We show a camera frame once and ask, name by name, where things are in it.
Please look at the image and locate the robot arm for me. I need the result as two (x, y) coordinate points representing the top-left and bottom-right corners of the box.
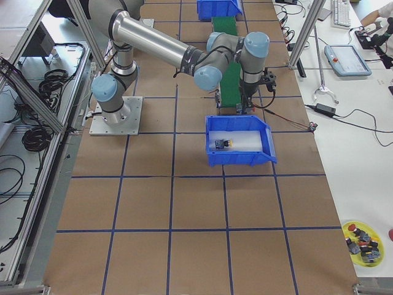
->
(88, 1), (276, 112)

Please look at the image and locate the yellow push button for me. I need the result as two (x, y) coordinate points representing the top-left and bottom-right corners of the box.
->
(214, 139), (233, 149)

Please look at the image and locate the blue bin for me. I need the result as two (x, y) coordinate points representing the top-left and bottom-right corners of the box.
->
(205, 115), (277, 167)
(196, 0), (243, 21)

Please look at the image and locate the red push button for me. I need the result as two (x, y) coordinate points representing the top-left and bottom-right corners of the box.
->
(236, 104), (255, 114)

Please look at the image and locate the green conveyor belt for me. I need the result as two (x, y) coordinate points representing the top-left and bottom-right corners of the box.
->
(212, 17), (245, 114)

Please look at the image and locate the aluminium profile post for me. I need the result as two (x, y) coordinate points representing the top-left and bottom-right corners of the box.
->
(288, 0), (325, 69)

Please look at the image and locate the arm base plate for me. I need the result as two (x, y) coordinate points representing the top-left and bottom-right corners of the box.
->
(90, 96), (143, 136)

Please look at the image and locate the blue right bin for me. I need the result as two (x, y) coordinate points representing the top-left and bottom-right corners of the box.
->
(205, 115), (277, 167)

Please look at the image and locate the teach pendant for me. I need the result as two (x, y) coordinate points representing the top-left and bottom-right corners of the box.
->
(324, 45), (372, 77)

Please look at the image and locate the blue left bin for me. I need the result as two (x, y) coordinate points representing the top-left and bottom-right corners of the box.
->
(196, 0), (243, 21)

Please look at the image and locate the black power adapter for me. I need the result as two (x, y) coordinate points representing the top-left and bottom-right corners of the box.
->
(315, 103), (336, 117)

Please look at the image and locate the yellow plate of buttons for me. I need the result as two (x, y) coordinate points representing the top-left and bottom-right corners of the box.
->
(341, 221), (384, 267)

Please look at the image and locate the white foam pad right bin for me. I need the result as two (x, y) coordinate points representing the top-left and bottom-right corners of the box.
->
(206, 131), (263, 152)

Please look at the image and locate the red conveyor wire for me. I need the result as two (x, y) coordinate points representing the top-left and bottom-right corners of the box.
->
(263, 107), (317, 132)

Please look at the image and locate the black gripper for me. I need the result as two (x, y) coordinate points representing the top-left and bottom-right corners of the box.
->
(241, 81), (259, 114)

